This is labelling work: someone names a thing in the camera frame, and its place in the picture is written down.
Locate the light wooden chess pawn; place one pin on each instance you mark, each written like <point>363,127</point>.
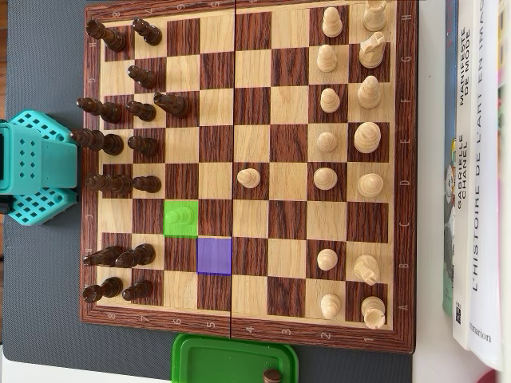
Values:
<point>327,60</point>
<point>327,141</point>
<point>332,26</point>
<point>327,259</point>
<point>248,177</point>
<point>330,101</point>
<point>325,178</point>
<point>331,306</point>
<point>181,217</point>

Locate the dark wooden chess pawn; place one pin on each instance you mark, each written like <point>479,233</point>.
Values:
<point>143,111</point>
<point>139,254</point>
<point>149,34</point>
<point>143,77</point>
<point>139,290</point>
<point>145,146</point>
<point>272,377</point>
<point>149,183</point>

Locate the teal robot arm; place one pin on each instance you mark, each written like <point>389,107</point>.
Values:
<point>40,167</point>

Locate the light wooden chess queen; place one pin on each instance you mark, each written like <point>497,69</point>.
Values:
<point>370,184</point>

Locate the light wooden chess king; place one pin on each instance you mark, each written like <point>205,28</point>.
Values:
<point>367,137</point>

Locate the light wooden chess knight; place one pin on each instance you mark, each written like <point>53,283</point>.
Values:
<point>371,54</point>
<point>365,269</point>

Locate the dark wooden chess queen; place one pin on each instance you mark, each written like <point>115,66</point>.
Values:
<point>116,184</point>

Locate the light wooden chess bishop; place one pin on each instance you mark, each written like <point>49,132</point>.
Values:
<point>369,93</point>

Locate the dark wooden chess king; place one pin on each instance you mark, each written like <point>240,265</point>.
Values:
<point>108,143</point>

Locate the dark wooden chess bishop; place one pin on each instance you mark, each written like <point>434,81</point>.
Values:
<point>108,111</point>

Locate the light wooden chess rook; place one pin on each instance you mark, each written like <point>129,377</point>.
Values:
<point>374,18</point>
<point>373,313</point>

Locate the dark wooden chess rook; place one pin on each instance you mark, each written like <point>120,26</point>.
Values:
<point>112,38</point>
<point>109,288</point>

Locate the wooden folding chessboard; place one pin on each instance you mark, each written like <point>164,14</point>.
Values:
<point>287,219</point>

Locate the green plastic container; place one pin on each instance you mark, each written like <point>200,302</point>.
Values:
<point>223,363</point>

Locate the blue illustrated book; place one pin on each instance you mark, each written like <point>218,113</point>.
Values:
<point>449,239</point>

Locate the white Gabrielle Chanel book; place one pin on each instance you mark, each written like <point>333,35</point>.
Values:
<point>465,239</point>

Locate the white art history book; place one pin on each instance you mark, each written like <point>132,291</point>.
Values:
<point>485,199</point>

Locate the pink round object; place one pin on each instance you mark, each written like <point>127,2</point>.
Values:
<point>493,377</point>

